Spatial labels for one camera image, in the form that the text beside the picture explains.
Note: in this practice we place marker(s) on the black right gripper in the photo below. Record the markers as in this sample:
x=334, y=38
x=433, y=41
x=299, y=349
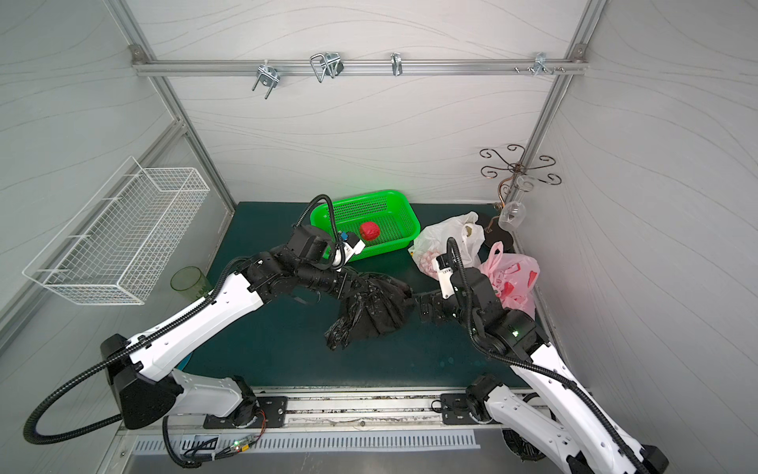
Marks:
x=448, y=303

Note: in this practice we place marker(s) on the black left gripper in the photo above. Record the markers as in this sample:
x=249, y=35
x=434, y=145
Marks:
x=353, y=281

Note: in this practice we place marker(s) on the red apple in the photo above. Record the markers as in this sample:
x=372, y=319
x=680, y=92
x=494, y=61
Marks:
x=369, y=231

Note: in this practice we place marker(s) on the black plastic bag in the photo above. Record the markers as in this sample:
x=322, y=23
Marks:
x=371, y=305

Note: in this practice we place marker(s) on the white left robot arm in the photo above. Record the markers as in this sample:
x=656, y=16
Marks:
x=143, y=371

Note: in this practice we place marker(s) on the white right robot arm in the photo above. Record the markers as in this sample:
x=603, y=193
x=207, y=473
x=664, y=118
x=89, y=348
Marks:
x=576, y=434

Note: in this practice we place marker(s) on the pink plastic bag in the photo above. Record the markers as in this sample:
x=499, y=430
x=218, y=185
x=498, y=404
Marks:
x=513, y=277

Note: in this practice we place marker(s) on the green plastic basket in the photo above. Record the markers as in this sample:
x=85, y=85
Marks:
x=389, y=210

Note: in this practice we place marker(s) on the clear glass on stand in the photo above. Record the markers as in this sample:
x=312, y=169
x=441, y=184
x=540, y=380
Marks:
x=512, y=215

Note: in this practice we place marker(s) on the green translucent cup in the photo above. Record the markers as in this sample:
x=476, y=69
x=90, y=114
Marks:
x=191, y=283

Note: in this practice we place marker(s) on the bronze curled hook stand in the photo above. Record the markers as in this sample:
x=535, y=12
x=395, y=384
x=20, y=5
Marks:
x=516, y=180

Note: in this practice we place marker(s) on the metal clamp hook left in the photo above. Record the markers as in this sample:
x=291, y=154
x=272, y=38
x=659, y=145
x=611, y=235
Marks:
x=267, y=78

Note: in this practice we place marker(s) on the metal clamp hook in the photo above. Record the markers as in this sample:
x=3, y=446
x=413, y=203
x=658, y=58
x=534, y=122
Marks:
x=267, y=78
x=326, y=65

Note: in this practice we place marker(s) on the metal clamp hook middle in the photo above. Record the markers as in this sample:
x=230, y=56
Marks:
x=326, y=65

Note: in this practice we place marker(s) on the small metal hook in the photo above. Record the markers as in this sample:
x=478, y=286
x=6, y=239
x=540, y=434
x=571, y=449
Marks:
x=396, y=64

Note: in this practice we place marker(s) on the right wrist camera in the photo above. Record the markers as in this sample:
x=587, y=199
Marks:
x=445, y=267

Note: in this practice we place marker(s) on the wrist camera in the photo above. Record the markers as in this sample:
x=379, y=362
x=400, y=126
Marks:
x=351, y=246
x=445, y=267

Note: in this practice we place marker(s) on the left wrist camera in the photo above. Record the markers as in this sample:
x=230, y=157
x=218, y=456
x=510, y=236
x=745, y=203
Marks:
x=351, y=246

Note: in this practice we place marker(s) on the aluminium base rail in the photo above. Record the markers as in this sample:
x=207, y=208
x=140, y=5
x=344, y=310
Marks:
x=403, y=408

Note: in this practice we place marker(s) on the white wire basket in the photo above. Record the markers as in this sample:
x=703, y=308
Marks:
x=112, y=252

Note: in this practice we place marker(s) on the aluminium crossbar rail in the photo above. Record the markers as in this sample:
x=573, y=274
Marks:
x=353, y=67

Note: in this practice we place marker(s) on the metal bracket right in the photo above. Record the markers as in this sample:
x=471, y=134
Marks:
x=540, y=66

